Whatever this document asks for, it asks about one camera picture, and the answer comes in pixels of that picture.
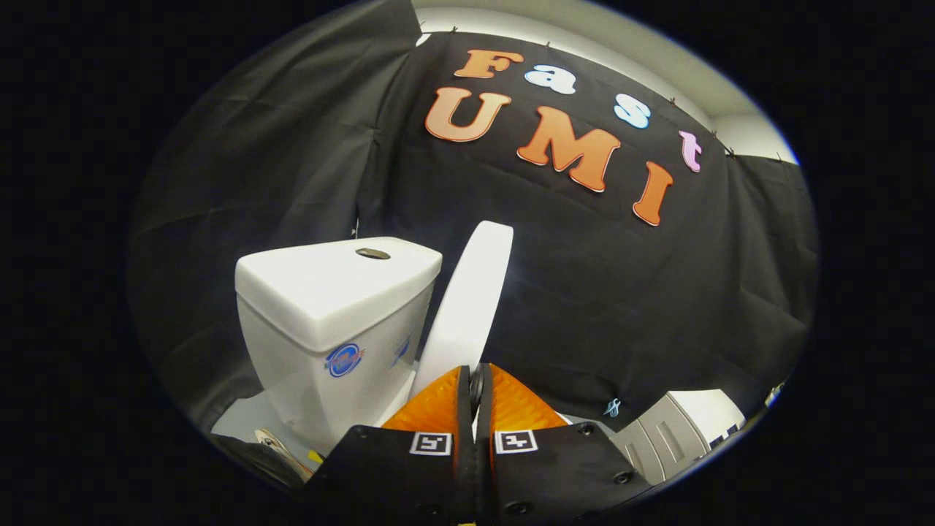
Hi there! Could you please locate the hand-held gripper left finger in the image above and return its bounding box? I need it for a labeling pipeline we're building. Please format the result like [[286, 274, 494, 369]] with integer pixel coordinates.
[[307, 365, 477, 526]]

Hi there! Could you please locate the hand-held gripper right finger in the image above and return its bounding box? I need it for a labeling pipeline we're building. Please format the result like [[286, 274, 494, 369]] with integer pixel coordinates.
[[475, 363, 655, 526]]

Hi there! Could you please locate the white toilet lid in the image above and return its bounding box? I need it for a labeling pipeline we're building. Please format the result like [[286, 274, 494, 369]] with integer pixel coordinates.
[[411, 221, 514, 399]]

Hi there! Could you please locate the white toilet tank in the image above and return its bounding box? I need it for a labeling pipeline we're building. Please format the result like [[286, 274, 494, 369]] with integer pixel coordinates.
[[235, 236, 443, 455]]

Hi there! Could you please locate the person's shoe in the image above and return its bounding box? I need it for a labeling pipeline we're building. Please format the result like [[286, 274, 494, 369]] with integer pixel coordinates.
[[254, 429, 315, 483]]

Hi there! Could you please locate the white drawer cabinet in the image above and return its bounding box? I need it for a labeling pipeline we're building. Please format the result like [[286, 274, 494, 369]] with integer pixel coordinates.
[[610, 389, 747, 487]]

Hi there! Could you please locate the black backdrop cloth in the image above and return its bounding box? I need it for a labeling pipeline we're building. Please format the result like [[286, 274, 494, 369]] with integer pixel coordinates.
[[126, 0, 820, 441]]

